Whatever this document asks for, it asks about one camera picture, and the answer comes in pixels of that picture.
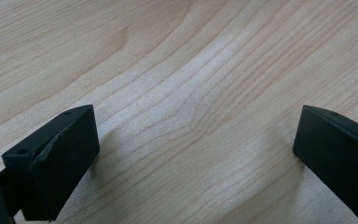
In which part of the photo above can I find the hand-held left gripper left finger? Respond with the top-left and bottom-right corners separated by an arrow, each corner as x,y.
1,105 -> 101,222

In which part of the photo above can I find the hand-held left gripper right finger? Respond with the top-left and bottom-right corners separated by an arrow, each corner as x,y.
292,105 -> 358,223

